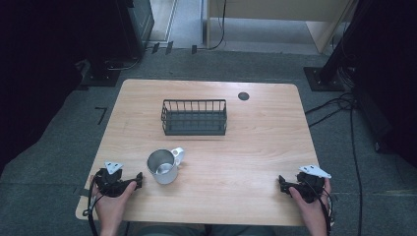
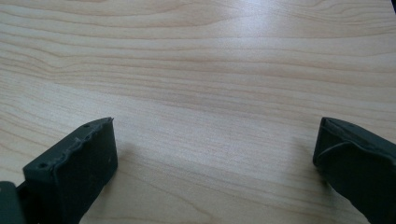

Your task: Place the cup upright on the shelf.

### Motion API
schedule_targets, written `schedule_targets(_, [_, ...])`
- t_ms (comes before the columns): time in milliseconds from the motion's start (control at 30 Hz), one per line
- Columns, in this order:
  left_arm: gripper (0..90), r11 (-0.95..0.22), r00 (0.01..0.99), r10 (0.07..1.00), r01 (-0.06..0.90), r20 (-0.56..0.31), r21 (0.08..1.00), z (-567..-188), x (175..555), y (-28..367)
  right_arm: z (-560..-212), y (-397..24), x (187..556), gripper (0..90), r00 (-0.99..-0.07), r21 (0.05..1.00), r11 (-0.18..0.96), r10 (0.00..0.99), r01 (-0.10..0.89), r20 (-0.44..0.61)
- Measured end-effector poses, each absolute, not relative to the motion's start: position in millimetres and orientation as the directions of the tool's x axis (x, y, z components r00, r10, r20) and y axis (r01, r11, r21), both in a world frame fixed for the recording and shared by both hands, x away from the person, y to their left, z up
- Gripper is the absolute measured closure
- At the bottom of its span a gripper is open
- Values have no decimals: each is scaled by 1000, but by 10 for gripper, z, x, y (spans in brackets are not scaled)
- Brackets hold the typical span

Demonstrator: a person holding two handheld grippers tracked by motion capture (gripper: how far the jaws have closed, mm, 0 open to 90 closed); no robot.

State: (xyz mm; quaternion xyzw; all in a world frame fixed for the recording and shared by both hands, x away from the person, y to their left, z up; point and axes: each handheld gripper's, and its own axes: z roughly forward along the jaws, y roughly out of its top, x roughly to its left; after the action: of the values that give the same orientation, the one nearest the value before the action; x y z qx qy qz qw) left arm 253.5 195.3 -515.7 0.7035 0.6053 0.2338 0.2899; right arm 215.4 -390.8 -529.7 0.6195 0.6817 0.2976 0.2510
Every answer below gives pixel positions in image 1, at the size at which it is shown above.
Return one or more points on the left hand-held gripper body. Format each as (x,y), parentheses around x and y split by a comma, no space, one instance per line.
(109,183)

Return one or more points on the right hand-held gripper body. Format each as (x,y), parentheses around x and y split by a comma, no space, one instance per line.
(309,187)

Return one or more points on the person's left hand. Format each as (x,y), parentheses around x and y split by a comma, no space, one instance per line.
(111,208)

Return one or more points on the person's right hand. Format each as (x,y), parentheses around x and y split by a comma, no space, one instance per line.
(313,213)

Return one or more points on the round black table grommet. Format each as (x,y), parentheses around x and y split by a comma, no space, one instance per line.
(243,96)

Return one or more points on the black metal stand base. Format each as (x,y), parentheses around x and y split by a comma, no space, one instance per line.
(323,83)
(100,78)

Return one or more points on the dark curtain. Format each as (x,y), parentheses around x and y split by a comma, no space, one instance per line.
(39,65)

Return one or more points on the dark cabinet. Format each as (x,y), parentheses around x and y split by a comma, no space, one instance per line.
(139,26)

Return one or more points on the light wooden cabinet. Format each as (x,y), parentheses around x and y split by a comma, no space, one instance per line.
(278,8)

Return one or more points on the black metal stand post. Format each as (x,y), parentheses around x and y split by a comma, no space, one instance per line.
(341,39)

